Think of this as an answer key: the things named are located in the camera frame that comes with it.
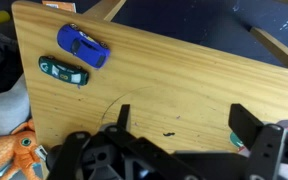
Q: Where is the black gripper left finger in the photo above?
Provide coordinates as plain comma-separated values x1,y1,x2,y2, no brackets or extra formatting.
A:
47,104,205,180

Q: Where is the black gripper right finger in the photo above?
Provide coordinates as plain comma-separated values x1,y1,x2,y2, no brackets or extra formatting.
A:
228,103,288,180

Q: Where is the nutcracker sticker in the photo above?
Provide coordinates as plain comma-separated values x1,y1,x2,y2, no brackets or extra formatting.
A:
229,119,288,155

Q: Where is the light wooden side table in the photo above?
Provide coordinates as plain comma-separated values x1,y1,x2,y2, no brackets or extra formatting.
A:
11,0,288,180

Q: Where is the green toy car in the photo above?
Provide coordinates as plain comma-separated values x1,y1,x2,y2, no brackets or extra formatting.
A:
38,55,90,87

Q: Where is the blue toy car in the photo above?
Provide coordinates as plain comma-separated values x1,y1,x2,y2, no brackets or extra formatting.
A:
56,23,112,70

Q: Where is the dark blue rug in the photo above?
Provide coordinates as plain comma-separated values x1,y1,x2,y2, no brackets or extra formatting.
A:
112,0,288,68

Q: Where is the grey sofa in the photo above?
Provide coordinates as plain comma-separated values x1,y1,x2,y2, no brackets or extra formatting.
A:
0,74,32,134

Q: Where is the orange octopus plush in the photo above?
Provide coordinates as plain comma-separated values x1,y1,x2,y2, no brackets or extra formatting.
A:
0,119,48,180

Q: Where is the orange cardboard box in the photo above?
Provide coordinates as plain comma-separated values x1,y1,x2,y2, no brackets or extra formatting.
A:
42,0,77,13

